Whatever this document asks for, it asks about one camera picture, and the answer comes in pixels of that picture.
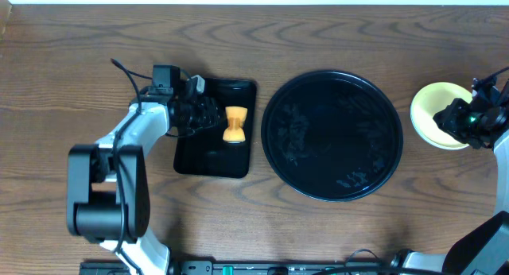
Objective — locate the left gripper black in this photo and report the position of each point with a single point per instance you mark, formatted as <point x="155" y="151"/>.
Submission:
<point x="215" y="117"/>

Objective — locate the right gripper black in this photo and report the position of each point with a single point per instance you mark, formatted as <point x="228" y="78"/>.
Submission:
<point x="451" y="117"/>

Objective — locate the yellow plate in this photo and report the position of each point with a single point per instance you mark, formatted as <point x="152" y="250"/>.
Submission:
<point x="431" y="99"/>

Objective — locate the orange yellow sponge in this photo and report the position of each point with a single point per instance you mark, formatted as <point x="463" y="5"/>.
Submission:
<point x="236" y="117"/>

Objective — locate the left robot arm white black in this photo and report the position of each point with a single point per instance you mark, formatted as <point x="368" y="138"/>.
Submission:
<point x="108" y="200"/>

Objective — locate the black rectangular tray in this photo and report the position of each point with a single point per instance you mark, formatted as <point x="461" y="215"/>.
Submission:
<point x="206" y="153"/>

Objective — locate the black round tray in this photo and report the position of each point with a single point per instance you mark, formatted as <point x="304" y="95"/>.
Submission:
<point x="332" y="136"/>

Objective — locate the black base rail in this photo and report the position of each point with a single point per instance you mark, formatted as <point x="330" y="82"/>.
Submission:
<point x="211" y="267"/>

